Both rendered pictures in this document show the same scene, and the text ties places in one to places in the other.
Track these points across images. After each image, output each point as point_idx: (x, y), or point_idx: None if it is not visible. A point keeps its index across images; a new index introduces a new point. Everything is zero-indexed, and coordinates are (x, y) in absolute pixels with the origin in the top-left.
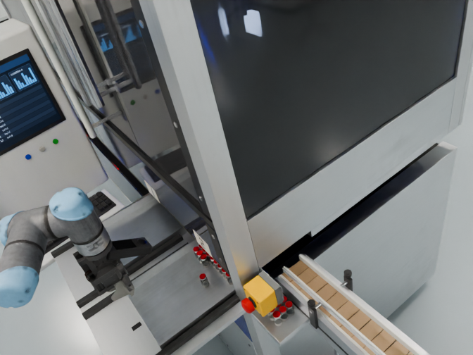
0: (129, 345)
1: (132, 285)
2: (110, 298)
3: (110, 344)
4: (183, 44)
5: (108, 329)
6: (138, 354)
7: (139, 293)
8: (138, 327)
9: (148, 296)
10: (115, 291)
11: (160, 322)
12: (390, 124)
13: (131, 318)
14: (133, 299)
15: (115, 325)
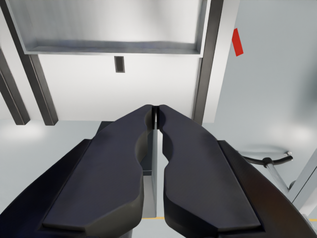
0: (144, 89)
1: (266, 182)
2: (37, 79)
3: (123, 108)
4: None
5: (95, 102)
6: (169, 85)
7: (49, 25)
8: (123, 62)
9: (69, 12)
10: (23, 65)
11: (144, 25)
12: None
13: (98, 64)
14: (57, 41)
15: (95, 91)
